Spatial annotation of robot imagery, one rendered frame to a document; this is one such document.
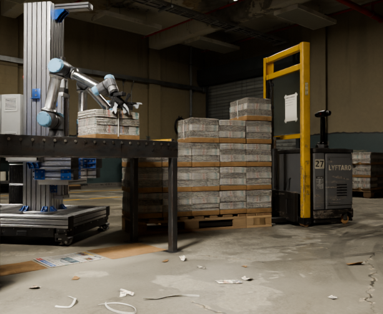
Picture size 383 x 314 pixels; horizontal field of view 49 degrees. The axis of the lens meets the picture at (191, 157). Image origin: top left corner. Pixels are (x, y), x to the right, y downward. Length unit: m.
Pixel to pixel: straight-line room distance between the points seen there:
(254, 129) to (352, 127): 6.28
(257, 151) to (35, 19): 2.37
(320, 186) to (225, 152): 1.06
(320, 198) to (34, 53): 3.04
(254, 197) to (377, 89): 6.38
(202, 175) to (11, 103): 1.80
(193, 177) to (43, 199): 1.33
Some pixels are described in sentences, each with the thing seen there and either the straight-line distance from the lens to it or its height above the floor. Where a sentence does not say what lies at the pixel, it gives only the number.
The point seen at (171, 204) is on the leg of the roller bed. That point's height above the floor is 0.35.
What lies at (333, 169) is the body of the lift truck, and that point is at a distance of 4.63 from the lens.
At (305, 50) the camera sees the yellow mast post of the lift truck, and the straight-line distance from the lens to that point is 4.51.
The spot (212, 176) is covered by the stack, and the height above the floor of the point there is 0.51.
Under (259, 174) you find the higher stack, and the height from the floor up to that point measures 0.53.
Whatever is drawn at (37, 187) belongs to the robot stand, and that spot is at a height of 0.43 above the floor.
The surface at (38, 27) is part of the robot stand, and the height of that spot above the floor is 1.81.
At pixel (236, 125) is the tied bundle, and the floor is 1.01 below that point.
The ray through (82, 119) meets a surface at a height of 0.97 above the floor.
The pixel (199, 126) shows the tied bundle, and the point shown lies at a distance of 4.01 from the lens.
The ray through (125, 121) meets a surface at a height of 0.95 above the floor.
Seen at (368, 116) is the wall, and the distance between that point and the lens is 10.23.
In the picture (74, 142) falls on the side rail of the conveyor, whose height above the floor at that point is 0.76.
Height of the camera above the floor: 0.65
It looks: 1 degrees up
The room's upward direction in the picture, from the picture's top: straight up
